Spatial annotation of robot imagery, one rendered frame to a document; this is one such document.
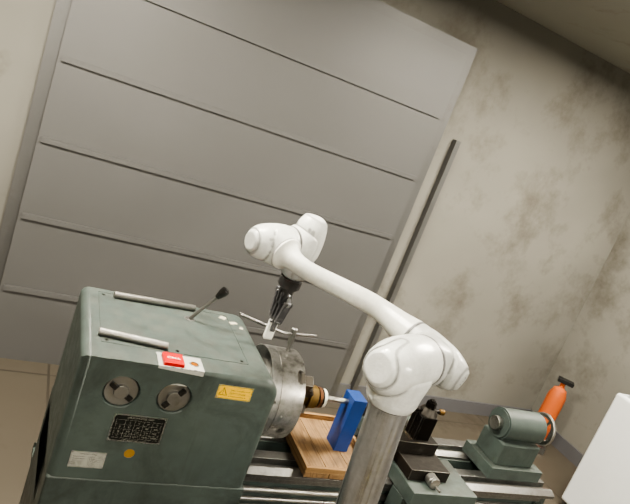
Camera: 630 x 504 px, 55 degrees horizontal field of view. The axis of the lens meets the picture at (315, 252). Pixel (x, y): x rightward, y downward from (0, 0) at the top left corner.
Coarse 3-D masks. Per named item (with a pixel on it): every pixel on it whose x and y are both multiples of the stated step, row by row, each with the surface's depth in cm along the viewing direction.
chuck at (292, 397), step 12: (276, 348) 213; (288, 360) 208; (300, 360) 211; (288, 372) 205; (288, 384) 203; (288, 396) 202; (300, 396) 204; (288, 408) 202; (300, 408) 204; (276, 420) 202; (288, 420) 203; (276, 432) 206; (288, 432) 207
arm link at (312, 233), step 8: (304, 216) 186; (312, 216) 186; (296, 224) 188; (304, 224) 185; (312, 224) 184; (320, 224) 185; (304, 232) 184; (312, 232) 184; (320, 232) 185; (304, 240) 182; (312, 240) 184; (320, 240) 186; (304, 248) 183; (312, 248) 185; (320, 248) 188; (304, 256) 185; (312, 256) 188
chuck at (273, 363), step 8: (264, 344) 214; (264, 352) 212; (272, 352) 208; (264, 360) 210; (272, 360) 205; (280, 360) 206; (272, 368) 203; (280, 368) 204; (272, 376) 201; (280, 376) 202; (280, 384) 201; (280, 392) 201; (272, 408) 200; (272, 416) 200; (264, 432) 205
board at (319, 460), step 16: (304, 416) 246; (320, 416) 249; (304, 432) 236; (320, 432) 240; (304, 448) 225; (320, 448) 229; (352, 448) 237; (304, 464) 213; (320, 464) 219; (336, 464) 222
